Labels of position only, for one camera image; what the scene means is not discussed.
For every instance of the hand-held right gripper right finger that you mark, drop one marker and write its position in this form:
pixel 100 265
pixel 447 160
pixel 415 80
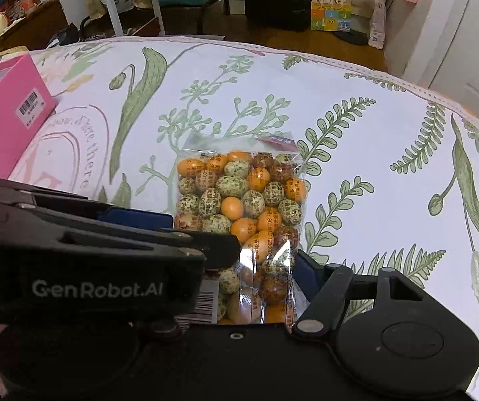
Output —
pixel 306 271

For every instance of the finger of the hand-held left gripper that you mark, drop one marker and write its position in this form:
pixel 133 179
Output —
pixel 218 250
pixel 139 220

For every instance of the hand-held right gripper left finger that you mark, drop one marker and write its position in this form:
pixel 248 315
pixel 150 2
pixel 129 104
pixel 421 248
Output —
pixel 162 328

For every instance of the clear bag of coloured candies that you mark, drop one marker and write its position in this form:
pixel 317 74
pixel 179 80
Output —
pixel 239 192

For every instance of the pink cardboard box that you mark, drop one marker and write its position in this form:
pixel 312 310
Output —
pixel 5 108

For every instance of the black bag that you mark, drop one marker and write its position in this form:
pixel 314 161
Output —
pixel 64 36

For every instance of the wooden cabinet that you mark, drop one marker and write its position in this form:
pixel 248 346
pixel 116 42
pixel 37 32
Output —
pixel 43 25

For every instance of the dark cloth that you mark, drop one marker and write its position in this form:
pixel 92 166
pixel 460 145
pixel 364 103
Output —
pixel 354 37

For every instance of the red plaid bag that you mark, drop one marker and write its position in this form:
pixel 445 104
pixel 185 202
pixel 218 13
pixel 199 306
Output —
pixel 12 10

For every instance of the colourful gift bag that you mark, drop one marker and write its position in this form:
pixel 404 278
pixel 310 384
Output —
pixel 331 16

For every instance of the white plastic bag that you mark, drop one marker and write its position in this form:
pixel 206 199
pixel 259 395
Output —
pixel 377 25

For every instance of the white door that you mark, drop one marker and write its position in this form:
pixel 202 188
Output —
pixel 465 29

